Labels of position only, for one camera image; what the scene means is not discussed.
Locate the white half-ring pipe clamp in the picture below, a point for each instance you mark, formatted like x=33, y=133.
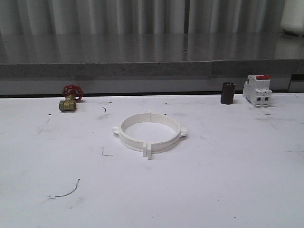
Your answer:
x=130, y=142

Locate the white container on counter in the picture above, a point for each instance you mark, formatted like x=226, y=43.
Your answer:
x=292, y=20

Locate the grey stone countertop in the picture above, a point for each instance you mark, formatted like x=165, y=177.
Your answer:
x=41, y=65

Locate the dark brown cylindrical coupling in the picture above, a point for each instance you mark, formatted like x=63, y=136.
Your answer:
x=228, y=91

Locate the brass valve red handwheel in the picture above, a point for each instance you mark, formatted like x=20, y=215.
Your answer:
x=72, y=95

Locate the white circuit breaker red switch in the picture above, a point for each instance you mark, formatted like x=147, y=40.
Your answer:
x=256, y=90

